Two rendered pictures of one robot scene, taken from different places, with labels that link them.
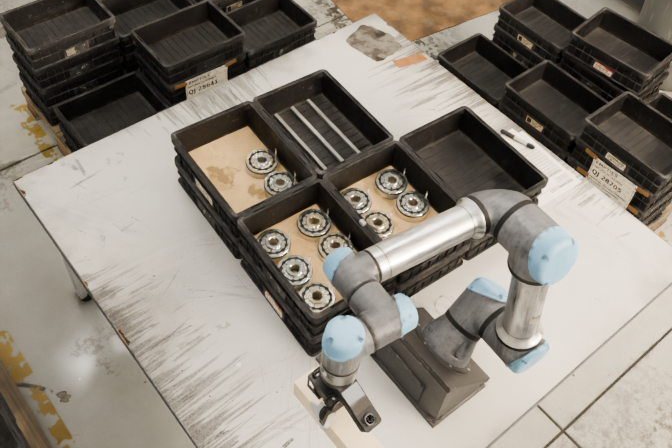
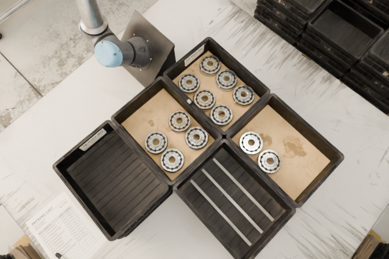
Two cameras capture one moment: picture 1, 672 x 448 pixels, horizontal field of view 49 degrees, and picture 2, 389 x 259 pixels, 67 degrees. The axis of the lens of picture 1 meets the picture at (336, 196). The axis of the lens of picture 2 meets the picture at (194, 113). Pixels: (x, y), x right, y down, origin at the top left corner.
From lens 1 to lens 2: 184 cm
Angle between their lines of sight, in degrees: 59
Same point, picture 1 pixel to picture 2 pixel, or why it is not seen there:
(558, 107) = not seen: outside the picture
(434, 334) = (142, 44)
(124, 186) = (355, 155)
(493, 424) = not seen: hidden behind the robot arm
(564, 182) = (39, 219)
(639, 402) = not seen: hidden behind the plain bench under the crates
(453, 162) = (125, 195)
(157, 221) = (321, 130)
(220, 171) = (296, 152)
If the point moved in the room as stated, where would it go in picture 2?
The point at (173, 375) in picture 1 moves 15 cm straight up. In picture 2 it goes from (273, 43) to (281, 26)
